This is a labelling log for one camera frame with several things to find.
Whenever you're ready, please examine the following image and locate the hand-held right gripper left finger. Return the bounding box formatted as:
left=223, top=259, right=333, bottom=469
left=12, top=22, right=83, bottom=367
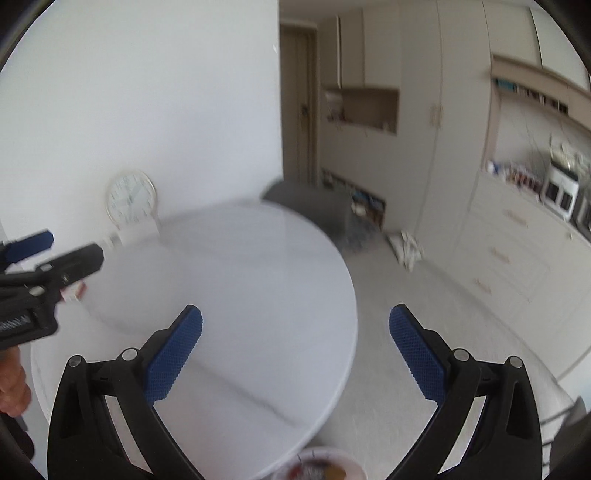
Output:
left=47, top=304, right=206, bottom=480

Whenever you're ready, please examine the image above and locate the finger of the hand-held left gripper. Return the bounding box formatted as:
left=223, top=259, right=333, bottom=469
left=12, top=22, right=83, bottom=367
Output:
left=0, top=243, right=105, bottom=298
left=0, top=229, right=54, bottom=267

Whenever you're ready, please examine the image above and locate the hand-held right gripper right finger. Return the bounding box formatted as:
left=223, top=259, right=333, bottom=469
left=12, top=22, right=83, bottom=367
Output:
left=388, top=304, right=542, bottom=480

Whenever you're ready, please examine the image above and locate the white waste bin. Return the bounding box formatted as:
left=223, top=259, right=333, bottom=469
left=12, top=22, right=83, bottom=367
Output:
left=272, top=447, right=368, bottom=480

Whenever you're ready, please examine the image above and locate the person's left hand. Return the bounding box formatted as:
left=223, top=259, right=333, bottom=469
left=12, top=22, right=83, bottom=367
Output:
left=0, top=345, right=32, bottom=417

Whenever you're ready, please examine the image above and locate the red white packet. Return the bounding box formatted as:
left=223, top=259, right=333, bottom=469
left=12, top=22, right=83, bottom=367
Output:
left=60, top=281, right=88, bottom=303

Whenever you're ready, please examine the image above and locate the white cloth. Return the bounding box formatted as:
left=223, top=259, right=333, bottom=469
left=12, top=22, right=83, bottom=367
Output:
left=387, top=229, right=426, bottom=273

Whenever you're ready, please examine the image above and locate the beige drawer cabinet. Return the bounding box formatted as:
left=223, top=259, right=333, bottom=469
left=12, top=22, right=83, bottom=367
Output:
left=455, top=175, right=591, bottom=379

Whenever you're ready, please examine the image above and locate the low open shelf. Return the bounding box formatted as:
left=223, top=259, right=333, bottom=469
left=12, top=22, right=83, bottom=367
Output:
left=321, top=167, right=386, bottom=228

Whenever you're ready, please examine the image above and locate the black metal chair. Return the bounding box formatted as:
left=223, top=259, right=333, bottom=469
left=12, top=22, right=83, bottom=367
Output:
left=538, top=397, right=591, bottom=480

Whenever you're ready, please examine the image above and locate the grey chair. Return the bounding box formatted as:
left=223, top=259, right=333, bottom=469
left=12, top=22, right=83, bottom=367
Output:
left=261, top=181, right=352, bottom=241

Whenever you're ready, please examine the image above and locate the row of jars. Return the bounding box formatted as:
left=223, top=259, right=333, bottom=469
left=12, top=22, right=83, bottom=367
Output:
left=485, top=159, right=543, bottom=190

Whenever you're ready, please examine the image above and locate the white countertop oven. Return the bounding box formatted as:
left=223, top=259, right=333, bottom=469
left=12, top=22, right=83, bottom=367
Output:
left=541, top=161, right=580, bottom=221

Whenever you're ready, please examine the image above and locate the beige door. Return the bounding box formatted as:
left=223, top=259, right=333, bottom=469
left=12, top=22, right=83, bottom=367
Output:
left=280, top=25, right=319, bottom=185

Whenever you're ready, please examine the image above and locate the tall beige wardrobe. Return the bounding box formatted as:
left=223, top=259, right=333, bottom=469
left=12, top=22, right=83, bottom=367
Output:
left=318, top=0, right=495, bottom=241

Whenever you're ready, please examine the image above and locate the upper book shelf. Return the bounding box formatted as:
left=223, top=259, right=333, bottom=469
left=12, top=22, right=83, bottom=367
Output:
left=489, top=54, right=591, bottom=116

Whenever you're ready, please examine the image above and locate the round white wall clock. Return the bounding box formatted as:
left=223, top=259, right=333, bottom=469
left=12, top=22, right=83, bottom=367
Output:
left=105, top=170, right=158, bottom=228

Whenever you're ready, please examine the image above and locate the wall niche shelf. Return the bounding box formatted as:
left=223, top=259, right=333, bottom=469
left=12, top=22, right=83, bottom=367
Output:
left=322, top=85, right=400, bottom=136

